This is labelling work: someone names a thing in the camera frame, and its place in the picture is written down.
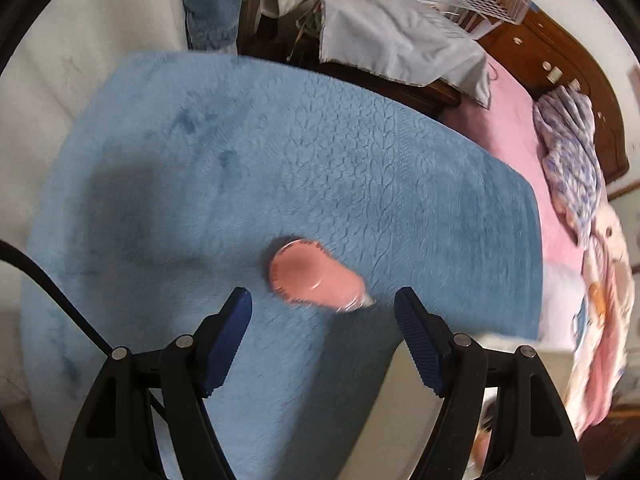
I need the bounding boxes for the white printed pillow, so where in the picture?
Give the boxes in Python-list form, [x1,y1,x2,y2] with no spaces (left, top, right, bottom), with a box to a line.
[542,262,588,356]

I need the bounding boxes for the white plastic storage bin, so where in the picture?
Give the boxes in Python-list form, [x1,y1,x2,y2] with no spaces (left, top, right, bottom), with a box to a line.
[372,332,576,480]

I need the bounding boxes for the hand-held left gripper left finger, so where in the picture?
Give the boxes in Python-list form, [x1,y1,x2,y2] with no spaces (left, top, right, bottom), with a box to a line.
[59,286,253,480]

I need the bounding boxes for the pink bedsheet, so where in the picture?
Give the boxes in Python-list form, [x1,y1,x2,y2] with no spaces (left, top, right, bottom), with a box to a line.
[440,52,586,281]

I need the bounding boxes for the purple floral cloth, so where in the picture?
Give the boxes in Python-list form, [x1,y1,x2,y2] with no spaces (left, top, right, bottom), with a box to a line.
[532,87,608,248]

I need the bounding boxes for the blue plush blanket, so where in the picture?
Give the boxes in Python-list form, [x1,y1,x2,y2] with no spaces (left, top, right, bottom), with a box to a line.
[20,50,546,480]

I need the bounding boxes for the pink cartoon quilt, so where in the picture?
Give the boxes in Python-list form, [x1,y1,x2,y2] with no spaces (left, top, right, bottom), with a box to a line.
[562,205,633,441]

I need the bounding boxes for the white wire basket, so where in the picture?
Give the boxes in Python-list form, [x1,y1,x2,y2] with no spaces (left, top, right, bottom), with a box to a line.
[350,0,533,41]

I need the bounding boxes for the grey cloth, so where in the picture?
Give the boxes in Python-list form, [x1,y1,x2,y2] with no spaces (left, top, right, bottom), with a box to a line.
[317,0,493,108]

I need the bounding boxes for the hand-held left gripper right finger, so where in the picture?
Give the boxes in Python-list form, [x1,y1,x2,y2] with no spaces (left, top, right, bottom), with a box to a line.
[393,287,587,480]

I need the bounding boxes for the wooden headboard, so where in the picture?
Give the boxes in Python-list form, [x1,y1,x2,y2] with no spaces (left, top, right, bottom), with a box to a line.
[475,0,631,183]

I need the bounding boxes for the blue jeans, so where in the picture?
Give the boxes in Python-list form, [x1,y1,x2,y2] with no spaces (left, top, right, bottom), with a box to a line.
[177,0,248,53]

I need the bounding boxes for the black cable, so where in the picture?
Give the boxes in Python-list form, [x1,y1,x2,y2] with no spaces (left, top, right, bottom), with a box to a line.
[0,240,166,461]

